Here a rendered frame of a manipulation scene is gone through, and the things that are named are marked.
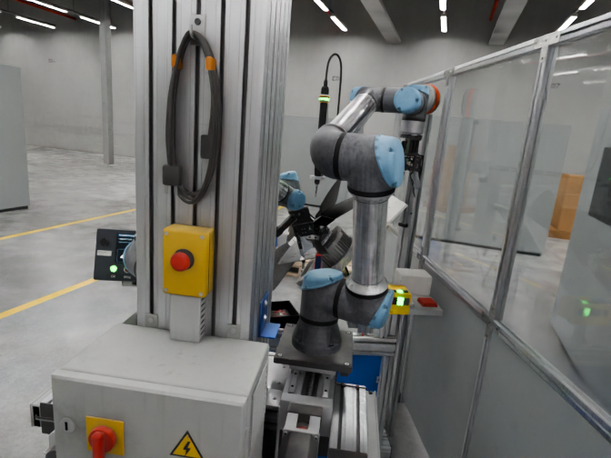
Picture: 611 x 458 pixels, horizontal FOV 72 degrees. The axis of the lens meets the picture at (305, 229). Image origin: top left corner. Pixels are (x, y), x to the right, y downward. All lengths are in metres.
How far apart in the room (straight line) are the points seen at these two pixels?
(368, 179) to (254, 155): 0.29
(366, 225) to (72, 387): 0.69
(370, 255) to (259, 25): 0.59
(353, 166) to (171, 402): 0.60
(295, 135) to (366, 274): 8.37
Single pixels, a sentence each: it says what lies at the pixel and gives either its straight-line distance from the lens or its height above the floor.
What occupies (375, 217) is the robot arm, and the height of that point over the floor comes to 1.47.
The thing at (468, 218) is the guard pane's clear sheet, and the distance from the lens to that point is 2.09.
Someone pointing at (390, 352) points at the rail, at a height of 0.79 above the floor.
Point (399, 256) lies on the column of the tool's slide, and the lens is 2.53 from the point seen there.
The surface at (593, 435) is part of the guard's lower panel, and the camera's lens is 1.46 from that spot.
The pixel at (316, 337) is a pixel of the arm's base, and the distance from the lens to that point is 1.24.
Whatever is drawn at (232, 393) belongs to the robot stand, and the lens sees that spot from 0.76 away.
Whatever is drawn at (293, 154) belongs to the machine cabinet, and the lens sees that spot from 9.41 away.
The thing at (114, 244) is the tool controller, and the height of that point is 1.20.
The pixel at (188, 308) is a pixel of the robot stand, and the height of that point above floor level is 1.30.
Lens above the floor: 1.67
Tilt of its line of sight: 13 degrees down
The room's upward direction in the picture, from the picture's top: 5 degrees clockwise
